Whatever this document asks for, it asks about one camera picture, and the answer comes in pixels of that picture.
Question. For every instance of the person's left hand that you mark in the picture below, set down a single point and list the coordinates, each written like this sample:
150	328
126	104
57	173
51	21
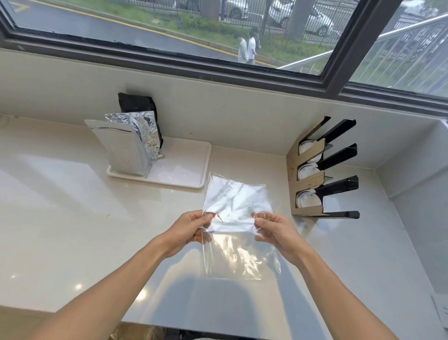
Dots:
178	235

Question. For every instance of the person's right hand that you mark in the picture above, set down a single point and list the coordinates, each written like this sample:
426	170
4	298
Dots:
283	236

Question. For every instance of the person's right thumb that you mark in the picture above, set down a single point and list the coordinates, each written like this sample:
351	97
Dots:
260	216

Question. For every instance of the person's left thumb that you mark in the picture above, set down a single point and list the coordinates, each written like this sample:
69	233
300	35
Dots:
201	216

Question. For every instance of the clear plastic bag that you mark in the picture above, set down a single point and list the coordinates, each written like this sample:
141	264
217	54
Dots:
232	196

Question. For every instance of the person's left forearm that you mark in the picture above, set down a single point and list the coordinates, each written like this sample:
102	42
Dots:
105	297

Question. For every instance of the person's right forearm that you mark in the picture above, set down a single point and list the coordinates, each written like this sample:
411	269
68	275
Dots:
343	297

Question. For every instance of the stack of white cup lids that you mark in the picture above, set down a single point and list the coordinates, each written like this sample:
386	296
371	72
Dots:
308	199
305	146
308	171

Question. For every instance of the white plastic tray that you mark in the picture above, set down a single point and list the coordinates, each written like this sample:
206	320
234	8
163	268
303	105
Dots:
185	164

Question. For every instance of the cardboard and black lid holder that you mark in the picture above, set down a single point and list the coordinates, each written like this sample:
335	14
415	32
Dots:
293	168

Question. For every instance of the crumpled silver foil bag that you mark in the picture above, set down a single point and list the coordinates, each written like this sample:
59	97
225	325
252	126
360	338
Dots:
147	129

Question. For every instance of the silver foil pouch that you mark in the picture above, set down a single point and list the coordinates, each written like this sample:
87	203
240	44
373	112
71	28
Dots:
119	147

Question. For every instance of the black foil bag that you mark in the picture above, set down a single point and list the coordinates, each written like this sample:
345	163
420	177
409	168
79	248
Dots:
136	103

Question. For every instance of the black metal fence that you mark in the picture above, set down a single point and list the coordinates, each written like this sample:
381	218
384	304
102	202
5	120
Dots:
266	14

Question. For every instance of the grey tree trunk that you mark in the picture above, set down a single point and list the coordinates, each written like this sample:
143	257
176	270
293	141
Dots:
299	17

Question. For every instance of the white car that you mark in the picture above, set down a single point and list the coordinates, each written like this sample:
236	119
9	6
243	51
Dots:
320	21

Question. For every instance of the silver car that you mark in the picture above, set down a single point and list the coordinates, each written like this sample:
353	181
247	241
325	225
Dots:
235	7

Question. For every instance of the grey metal railing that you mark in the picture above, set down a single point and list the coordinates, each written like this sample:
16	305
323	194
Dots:
402	56

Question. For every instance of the dark window frame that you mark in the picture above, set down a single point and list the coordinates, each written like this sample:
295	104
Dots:
210	68

